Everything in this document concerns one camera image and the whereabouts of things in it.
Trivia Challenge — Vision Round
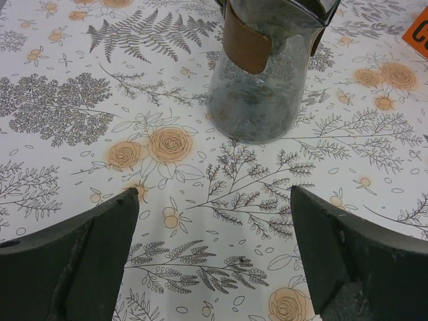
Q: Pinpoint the floral patterned tablecloth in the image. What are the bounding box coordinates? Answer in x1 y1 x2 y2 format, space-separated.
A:
1 1 427 320

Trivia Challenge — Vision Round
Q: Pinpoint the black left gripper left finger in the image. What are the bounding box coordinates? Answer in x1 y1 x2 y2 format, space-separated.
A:
1 188 139 320

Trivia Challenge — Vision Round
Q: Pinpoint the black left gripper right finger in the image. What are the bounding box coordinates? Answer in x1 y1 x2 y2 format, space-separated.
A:
290 186 427 320

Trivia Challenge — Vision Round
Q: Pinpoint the orange coffee filter box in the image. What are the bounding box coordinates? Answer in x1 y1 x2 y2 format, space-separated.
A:
401 7 427 60

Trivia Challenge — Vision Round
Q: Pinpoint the green glass coffee dripper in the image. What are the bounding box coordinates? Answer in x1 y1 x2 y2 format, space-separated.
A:
216 1 340 25

